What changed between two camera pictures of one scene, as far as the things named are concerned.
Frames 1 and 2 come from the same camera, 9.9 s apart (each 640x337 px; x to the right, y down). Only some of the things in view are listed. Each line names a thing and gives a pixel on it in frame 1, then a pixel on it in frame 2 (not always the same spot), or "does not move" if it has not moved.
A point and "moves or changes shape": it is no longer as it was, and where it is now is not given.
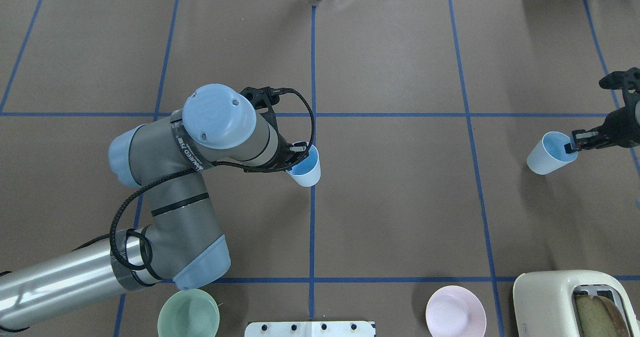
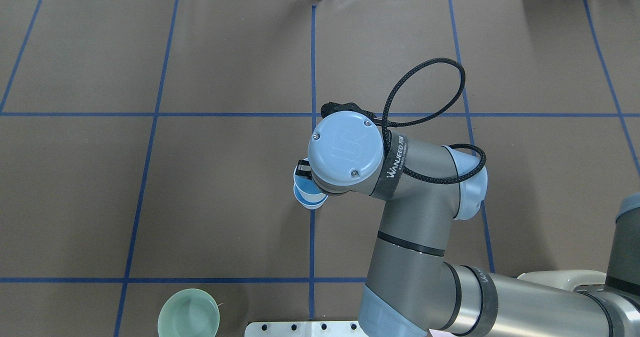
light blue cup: [308, 172] moves or changes shape
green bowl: [188, 313] does not move
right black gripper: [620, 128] → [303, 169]
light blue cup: [548, 154] → [307, 192]
